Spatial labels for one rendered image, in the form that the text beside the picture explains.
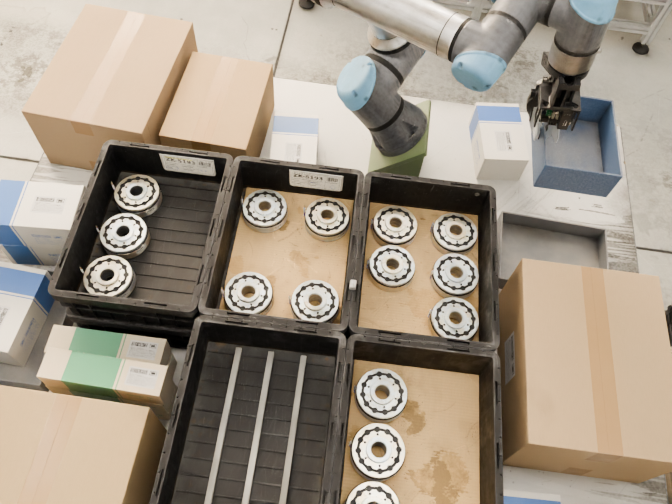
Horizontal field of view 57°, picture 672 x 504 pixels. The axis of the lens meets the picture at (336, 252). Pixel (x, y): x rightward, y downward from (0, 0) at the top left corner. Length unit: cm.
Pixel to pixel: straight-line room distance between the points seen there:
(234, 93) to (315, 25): 157
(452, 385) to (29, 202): 100
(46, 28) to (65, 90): 166
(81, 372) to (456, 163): 109
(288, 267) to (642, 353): 76
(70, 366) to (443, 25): 93
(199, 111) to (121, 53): 26
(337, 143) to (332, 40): 140
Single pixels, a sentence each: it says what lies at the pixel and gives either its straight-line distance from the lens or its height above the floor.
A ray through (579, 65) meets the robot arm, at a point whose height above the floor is 134.
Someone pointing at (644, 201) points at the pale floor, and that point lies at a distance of 288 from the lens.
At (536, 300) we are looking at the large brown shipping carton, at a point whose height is 90.
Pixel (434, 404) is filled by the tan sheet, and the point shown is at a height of 83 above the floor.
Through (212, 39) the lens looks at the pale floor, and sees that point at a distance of 313.
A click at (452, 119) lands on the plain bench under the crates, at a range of 187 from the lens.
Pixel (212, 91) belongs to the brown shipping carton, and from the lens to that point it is 168.
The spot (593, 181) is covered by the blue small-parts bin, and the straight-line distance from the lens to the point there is 131.
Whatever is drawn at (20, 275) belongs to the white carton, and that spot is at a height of 79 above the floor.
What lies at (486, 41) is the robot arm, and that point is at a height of 139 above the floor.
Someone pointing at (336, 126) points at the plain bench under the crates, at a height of 70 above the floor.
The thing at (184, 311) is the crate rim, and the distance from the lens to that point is 125.
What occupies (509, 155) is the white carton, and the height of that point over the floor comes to 79.
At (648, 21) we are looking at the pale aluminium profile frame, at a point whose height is 13.
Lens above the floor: 205
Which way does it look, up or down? 60 degrees down
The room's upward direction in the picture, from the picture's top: 6 degrees clockwise
